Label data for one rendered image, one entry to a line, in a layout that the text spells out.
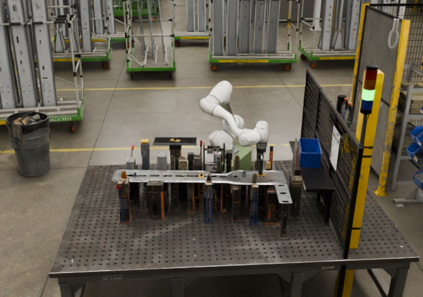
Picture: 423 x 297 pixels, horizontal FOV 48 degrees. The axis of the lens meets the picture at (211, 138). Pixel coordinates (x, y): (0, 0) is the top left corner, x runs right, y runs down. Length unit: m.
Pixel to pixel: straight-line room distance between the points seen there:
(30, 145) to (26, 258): 1.69
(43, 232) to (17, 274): 0.65
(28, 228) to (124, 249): 1.92
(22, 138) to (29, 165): 0.39
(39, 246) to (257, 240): 2.28
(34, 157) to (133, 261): 3.02
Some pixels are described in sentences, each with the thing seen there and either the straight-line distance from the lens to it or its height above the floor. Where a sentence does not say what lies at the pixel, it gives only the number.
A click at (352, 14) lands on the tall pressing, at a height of 1.12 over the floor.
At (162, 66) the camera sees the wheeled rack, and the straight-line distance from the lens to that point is 9.88.
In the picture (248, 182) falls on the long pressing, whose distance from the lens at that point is 3.78.
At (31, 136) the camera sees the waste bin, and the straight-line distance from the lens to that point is 6.05.
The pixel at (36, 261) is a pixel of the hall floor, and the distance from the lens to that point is 4.83.
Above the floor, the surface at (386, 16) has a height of 1.94.
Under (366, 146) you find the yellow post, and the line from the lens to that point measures 3.31.
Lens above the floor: 2.80
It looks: 23 degrees down
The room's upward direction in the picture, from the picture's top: straight up
